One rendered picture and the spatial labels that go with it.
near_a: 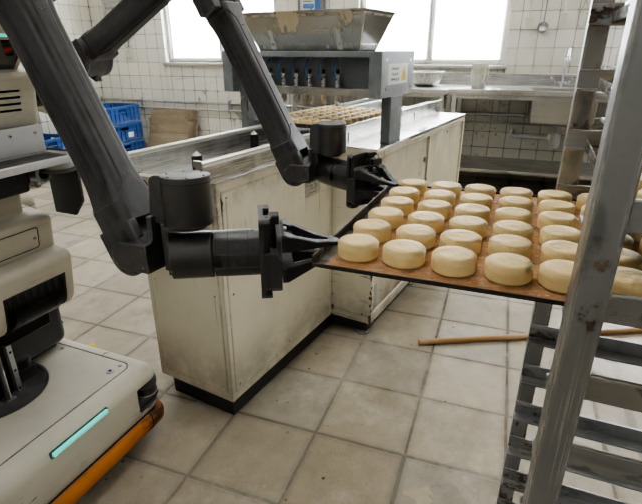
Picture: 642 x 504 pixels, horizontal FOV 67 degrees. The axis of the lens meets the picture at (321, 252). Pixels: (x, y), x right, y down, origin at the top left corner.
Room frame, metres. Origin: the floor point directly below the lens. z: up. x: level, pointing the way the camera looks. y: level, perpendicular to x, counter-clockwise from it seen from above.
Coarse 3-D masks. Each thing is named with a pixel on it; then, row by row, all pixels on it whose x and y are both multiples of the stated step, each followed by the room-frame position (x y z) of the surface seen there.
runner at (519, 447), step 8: (512, 440) 0.80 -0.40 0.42; (520, 440) 0.79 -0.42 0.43; (528, 440) 0.78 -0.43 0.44; (512, 448) 0.79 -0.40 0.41; (520, 448) 0.79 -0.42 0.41; (528, 448) 0.78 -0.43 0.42; (520, 456) 0.77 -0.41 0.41; (528, 456) 0.77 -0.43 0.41; (576, 472) 0.73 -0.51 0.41; (584, 472) 0.73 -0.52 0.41; (600, 480) 0.71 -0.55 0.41; (608, 480) 0.71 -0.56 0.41; (616, 480) 0.71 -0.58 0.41; (632, 488) 0.69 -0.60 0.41; (640, 488) 0.69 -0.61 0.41
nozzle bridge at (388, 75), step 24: (288, 72) 2.12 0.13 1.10; (312, 72) 2.06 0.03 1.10; (360, 72) 1.96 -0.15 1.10; (384, 72) 1.85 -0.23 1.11; (408, 72) 2.06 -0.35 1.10; (240, 96) 2.27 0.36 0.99; (360, 96) 1.90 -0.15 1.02; (384, 96) 1.86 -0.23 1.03; (384, 120) 1.93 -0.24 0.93; (384, 144) 1.93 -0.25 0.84
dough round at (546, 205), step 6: (540, 204) 0.70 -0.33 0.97; (546, 204) 0.69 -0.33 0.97; (552, 204) 0.69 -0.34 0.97; (558, 204) 0.69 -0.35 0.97; (564, 204) 0.69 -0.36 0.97; (570, 204) 0.69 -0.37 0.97; (540, 210) 0.69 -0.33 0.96; (546, 210) 0.68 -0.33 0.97; (552, 210) 0.68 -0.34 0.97; (558, 210) 0.67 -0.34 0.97; (564, 210) 0.67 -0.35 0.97; (570, 210) 0.67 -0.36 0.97
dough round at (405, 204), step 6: (384, 198) 0.73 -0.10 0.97; (390, 198) 0.73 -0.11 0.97; (396, 198) 0.73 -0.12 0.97; (402, 198) 0.73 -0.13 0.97; (408, 198) 0.73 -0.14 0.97; (384, 204) 0.71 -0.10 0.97; (390, 204) 0.71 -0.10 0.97; (396, 204) 0.70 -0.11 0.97; (402, 204) 0.70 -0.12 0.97; (408, 204) 0.71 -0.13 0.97; (402, 210) 0.70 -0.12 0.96; (408, 210) 0.70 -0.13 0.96
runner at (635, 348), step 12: (540, 336) 0.79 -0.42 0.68; (552, 336) 0.78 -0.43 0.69; (600, 336) 0.75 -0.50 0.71; (552, 348) 0.76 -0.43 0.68; (600, 348) 0.75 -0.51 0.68; (612, 348) 0.74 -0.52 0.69; (624, 348) 0.74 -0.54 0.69; (636, 348) 0.73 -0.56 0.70; (612, 360) 0.72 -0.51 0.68; (624, 360) 0.72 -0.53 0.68; (636, 360) 0.72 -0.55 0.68
